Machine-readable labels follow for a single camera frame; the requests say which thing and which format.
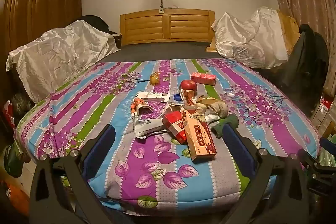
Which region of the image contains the white satin cloth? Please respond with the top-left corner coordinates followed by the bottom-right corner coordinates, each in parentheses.
top-left (6, 20), bottom-right (121, 104)
top-left (211, 7), bottom-right (289, 69)

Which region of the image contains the wooden headboard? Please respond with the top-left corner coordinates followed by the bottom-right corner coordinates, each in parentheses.
top-left (120, 9), bottom-right (216, 46)

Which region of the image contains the brown wooden wardrobe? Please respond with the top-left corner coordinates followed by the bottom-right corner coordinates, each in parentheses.
top-left (3, 0), bottom-right (84, 52)

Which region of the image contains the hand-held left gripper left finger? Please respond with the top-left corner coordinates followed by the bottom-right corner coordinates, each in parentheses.
top-left (29, 124), bottom-right (124, 224)

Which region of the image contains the brown paper packet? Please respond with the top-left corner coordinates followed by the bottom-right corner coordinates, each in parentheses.
top-left (196, 97), bottom-right (218, 112)

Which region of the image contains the black bag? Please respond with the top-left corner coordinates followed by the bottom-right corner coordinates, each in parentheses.
top-left (81, 15), bottom-right (118, 35)

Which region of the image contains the red printed packet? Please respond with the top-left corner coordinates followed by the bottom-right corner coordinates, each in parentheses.
top-left (181, 88), bottom-right (196, 107)

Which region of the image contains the white flat box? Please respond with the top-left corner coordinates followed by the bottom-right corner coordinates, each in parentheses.
top-left (136, 91), bottom-right (171, 103)

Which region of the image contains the purple striped floral bedsheet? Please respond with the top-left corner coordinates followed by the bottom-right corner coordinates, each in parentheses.
top-left (14, 59), bottom-right (321, 215)

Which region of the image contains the red and white tall box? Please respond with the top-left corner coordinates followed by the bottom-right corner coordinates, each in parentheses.
top-left (319, 94), bottom-right (336, 115)

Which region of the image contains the red bag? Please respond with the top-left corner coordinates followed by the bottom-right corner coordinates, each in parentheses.
top-left (3, 100), bottom-right (17, 130)

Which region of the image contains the grey bed sheet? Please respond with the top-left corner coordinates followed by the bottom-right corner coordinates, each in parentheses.
top-left (100, 42), bottom-right (227, 65)

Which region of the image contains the long orange box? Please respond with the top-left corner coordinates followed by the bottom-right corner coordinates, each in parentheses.
top-left (181, 109), bottom-right (218, 164)

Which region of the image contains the red apple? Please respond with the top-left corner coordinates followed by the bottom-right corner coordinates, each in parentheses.
top-left (180, 80), bottom-right (198, 92)

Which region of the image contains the orange wrapper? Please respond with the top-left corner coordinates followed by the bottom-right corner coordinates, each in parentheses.
top-left (130, 98), bottom-right (153, 117)

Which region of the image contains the green cloth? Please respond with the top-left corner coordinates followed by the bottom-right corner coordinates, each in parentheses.
top-left (211, 116), bottom-right (239, 138)

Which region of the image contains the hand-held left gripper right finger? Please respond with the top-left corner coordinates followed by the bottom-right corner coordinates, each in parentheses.
top-left (220, 123), bottom-right (308, 224)

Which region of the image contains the tan cushion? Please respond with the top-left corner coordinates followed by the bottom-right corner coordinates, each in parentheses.
top-left (277, 10), bottom-right (301, 55)

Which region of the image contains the golden candy wrapper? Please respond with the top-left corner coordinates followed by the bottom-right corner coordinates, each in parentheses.
top-left (150, 71), bottom-right (161, 86)

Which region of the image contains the white plastic wrapper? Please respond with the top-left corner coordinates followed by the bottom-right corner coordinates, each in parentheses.
top-left (133, 117), bottom-right (168, 139)

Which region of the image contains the dark jacket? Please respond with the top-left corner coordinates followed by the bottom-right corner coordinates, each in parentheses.
top-left (278, 24), bottom-right (330, 109)

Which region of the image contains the beige crumpled wrapper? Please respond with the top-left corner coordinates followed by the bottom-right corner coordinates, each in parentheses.
top-left (207, 101), bottom-right (229, 118)

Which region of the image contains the pink rectangular box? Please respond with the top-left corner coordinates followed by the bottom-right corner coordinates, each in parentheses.
top-left (190, 72), bottom-right (217, 86)

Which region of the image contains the dark green bag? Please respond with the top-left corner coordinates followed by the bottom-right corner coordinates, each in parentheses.
top-left (4, 144), bottom-right (25, 179)

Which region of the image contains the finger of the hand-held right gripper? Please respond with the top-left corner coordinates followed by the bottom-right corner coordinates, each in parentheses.
top-left (318, 137), bottom-right (336, 150)
top-left (298, 148), bottom-right (320, 170)

